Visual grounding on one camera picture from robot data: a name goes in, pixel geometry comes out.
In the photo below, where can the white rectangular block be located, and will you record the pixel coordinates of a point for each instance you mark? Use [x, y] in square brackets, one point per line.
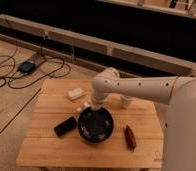
[75, 93]

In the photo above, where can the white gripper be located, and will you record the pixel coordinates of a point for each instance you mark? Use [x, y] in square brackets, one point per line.
[97, 101]

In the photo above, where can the wooden table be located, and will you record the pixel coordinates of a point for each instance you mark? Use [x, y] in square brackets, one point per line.
[136, 140]

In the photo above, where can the red-brown oblong object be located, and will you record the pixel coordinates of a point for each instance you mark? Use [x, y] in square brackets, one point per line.
[130, 138]

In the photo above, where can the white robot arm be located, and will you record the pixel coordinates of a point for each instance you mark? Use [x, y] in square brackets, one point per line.
[177, 93]

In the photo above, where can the black rectangular box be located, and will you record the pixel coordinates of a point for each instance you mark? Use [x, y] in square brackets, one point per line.
[65, 126]

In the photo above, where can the white plastic bottle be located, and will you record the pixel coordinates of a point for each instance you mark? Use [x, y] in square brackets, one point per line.
[84, 106]

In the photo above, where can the white paper cup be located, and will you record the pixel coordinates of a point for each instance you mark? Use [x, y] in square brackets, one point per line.
[125, 101]

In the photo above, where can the blue power box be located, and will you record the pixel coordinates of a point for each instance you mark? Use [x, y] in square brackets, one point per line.
[26, 67]

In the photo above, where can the dark ceramic bowl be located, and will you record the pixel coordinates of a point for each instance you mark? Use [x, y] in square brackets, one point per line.
[95, 126]

